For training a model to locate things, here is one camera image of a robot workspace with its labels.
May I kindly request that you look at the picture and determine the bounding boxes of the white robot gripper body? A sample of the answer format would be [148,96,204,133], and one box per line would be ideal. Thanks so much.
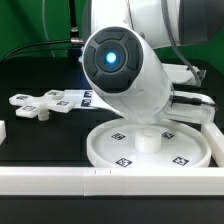
[164,91,216,124]

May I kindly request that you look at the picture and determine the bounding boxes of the white round table top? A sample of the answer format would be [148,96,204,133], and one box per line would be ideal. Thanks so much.
[87,119,211,169]

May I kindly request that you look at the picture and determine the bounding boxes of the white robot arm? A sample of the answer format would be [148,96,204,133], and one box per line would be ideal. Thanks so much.
[82,0,224,124]

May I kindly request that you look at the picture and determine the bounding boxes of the white right fence block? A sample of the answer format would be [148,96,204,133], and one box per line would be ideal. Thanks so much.
[201,123,224,168]

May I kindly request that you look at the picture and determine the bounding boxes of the white fence block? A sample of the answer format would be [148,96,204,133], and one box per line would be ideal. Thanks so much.
[201,123,224,168]
[0,121,6,145]

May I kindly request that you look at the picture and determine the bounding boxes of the white marker sheet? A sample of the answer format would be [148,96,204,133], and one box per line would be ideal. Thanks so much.
[64,90,113,111]

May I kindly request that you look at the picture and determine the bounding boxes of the white front fence bar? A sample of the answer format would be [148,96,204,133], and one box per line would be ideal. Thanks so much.
[0,167,224,196]

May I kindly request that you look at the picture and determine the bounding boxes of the white cross-shaped table base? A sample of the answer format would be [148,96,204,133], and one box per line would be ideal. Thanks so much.
[9,90,75,121]

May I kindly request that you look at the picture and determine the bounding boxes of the white left fence block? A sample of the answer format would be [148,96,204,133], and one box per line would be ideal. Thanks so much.
[0,121,6,145]

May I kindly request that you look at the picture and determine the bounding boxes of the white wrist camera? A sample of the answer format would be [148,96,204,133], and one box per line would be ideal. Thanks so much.
[162,63,197,86]

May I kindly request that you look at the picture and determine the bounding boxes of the grey braided wrist cable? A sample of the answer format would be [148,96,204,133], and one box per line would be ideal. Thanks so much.
[160,0,203,88]

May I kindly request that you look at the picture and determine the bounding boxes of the black vertical cable connector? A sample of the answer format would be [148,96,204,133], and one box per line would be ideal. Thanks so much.
[68,0,79,38]

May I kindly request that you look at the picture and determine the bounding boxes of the thin grey cable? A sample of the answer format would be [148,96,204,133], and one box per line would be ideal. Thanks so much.
[41,0,56,58]

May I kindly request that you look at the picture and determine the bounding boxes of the black cable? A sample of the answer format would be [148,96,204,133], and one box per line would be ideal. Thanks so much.
[0,38,84,64]

